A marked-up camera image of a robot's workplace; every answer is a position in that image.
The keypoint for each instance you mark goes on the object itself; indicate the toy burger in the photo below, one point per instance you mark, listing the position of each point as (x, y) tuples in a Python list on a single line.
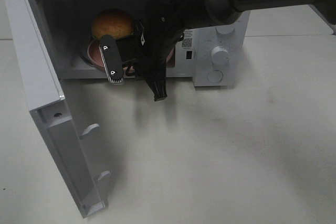
[(114, 22)]

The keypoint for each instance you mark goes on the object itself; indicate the white warning label sticker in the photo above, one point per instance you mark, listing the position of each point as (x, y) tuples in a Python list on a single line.
[(187, 41)]

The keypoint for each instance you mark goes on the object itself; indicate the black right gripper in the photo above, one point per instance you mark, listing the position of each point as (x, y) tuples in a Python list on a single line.
[(164, 23)]

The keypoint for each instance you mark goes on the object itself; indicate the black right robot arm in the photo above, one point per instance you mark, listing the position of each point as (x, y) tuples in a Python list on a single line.
[(226, 12)]

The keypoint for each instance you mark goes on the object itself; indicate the round white door button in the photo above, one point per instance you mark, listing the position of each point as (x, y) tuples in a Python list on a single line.
[(215, 76)]

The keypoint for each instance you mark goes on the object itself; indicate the white microwave knob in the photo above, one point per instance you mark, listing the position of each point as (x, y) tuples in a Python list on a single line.
[(219, 55), (226, 29)]

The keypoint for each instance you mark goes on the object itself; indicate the white microwave door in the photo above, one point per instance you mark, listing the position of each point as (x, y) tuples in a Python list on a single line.
[(48, 107)]

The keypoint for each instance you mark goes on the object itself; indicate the pink round plate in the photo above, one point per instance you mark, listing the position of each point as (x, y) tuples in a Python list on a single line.
[(93, 54)]

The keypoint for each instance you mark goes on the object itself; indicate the white adjacent table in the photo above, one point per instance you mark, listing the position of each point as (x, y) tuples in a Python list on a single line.
[(286, 21)]

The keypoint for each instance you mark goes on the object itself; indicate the white microwave oven body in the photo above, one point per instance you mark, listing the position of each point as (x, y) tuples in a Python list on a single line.
[(69, 23)]

